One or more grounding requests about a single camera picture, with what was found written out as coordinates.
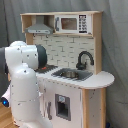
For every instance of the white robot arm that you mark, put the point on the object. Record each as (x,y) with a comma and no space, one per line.
(20,61)

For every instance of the wooden toy kitchen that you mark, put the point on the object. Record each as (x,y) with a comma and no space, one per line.
(87,97)

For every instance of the black toy faucet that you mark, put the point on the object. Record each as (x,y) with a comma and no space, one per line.
(82,64)

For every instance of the black toy stovetop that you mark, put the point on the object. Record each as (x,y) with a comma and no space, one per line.
(46,69)

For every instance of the grey toy sink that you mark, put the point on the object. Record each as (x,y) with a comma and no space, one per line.
(82,75)

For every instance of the grey ice dispenser panel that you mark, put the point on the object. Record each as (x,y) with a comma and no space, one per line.
(62,105)

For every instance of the toy microwave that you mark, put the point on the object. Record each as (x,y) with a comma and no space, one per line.
(75,24)

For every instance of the grey range hood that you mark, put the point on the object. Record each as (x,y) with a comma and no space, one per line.
(39,27)

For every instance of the grey backdrop curtain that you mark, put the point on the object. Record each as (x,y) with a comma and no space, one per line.
(114,41)

